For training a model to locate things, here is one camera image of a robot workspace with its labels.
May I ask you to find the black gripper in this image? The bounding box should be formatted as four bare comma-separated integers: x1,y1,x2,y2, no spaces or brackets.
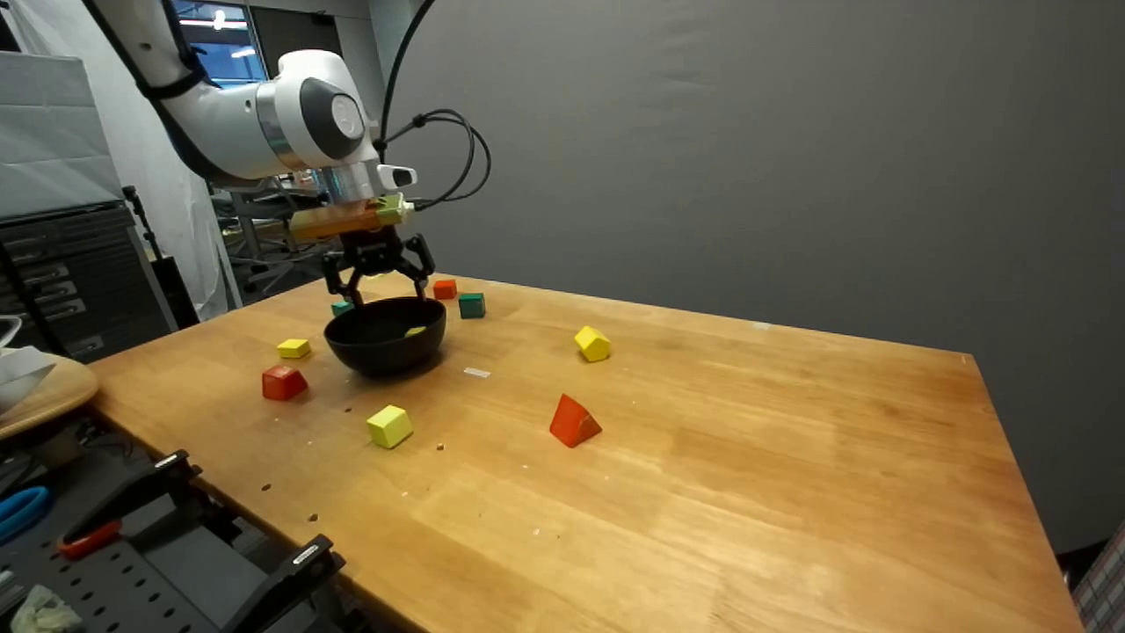
325,229,437,310

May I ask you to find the black bowl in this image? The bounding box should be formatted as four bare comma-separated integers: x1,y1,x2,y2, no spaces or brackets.
325,295,448,377

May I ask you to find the red cube block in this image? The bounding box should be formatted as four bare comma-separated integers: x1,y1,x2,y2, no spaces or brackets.
432,278,459,298

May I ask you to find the green cube block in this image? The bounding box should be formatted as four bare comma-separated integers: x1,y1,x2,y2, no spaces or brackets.
459,291,484,319
331,298,352,318

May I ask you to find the lime yellow block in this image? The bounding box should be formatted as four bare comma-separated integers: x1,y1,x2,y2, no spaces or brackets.
366,406,413,452

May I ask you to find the red triangular prism block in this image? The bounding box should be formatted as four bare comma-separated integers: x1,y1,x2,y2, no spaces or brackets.
549,394,603,448

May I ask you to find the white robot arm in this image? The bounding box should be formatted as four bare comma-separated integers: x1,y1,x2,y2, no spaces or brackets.
80,0,437,308

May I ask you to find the black equipment rack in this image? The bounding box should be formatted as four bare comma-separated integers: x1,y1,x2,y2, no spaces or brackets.
0,200,173,362

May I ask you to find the round wooden side board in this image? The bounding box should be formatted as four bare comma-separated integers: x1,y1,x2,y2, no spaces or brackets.
0,354,99,440

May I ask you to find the black perforated tool board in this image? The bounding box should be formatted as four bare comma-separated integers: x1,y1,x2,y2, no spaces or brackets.
0,438,346,633

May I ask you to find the wrist camera on wooden mount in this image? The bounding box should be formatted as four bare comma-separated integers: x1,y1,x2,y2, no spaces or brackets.
289,193,416,242

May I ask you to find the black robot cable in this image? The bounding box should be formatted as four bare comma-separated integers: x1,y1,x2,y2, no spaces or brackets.
375,0,497,216

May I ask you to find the orange handled clamp upper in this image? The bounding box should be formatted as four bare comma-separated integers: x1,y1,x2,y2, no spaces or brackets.
52,452,203,562

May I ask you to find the blue handled tool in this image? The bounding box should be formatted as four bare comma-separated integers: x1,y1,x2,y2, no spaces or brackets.
0,485,51,542

